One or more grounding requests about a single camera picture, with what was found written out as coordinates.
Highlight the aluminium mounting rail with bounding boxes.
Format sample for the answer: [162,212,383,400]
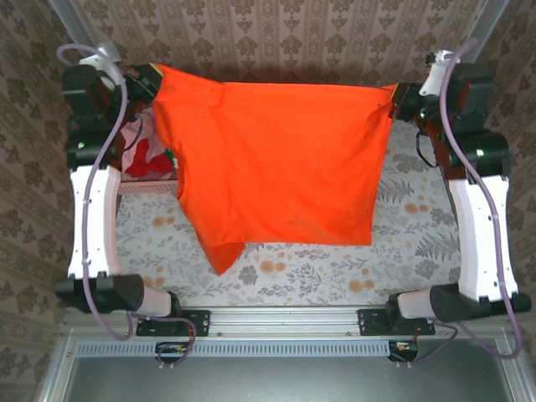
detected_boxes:
[62,304,514,339]

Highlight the orange t-shirt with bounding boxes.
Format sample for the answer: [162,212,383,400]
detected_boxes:
[152,62,399,277]

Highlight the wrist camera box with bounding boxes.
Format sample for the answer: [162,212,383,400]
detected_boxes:
[78,40,126,91]
[418,49,456,98]

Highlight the slotted grey cable duct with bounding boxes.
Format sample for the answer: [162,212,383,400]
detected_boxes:
[76,339,394,358]

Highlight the aluminium frame post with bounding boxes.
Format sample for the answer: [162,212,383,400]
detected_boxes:
[47,0,95,48]
[472,0,510,44]

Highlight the thin black wire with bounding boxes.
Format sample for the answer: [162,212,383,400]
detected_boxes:
[414,128,439,169]
[121,111,146,154]

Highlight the pink plastic basket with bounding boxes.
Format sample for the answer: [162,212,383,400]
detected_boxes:
[116,106,180,196]

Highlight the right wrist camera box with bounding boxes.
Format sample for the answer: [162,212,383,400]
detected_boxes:
[418,49,456,98]

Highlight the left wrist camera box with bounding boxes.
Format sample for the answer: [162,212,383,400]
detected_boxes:
[78,40,126,91]

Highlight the grey metal panel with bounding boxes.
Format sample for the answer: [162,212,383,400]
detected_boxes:
[36,328,529,402]

